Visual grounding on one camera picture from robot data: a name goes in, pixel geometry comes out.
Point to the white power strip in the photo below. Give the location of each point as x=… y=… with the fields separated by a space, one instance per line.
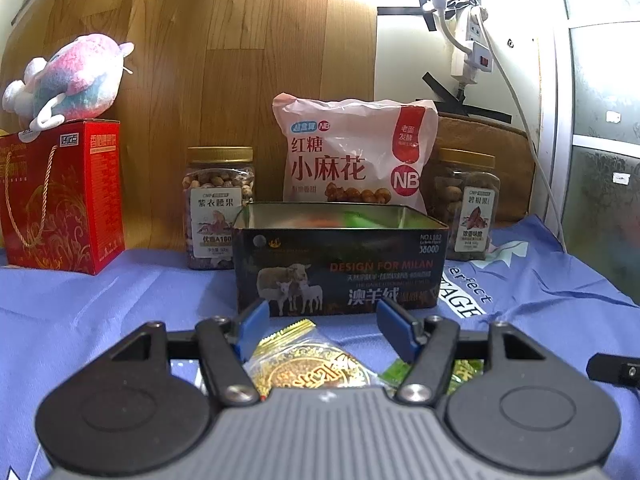
x=475 y=35

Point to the black tape strip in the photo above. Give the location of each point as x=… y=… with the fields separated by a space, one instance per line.
x=400 y=11

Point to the blue printed cloth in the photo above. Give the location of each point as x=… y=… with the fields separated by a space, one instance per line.
x=75 y=310

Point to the frosted glass door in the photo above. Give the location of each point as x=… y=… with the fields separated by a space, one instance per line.
x=600 y=110

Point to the wood-pattern board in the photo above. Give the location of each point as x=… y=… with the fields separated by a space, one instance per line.
x=225 y=60

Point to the pastel plush toy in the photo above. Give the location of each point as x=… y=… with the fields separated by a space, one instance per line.
x=80 y=70

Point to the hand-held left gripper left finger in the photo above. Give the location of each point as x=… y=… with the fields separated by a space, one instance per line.
x=252 y=325

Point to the brown padded headboard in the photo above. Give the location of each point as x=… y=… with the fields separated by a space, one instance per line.
x=510 y=160

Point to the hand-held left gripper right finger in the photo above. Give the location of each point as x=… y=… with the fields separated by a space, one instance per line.
x=395 y=330

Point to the red gift box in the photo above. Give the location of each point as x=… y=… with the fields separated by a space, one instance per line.
x=75 y=200

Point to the green printed packet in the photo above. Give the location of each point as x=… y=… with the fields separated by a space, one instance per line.
x=395 y=372

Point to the black tin box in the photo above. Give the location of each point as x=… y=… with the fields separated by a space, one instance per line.
x=350 y=260

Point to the pink snack bag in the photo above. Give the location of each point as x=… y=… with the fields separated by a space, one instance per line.
x=350 y=160

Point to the brown cake packet gold edge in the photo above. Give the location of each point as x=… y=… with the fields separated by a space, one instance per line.
x=310 y=370

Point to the clear pecan jar gold lid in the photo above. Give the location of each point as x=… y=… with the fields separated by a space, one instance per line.
x=470 y=195

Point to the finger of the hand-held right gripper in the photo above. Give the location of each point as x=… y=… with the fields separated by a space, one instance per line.
x=612 y=370

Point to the clear nut jar gold lid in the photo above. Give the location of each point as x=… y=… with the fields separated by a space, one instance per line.
x=215 y=185

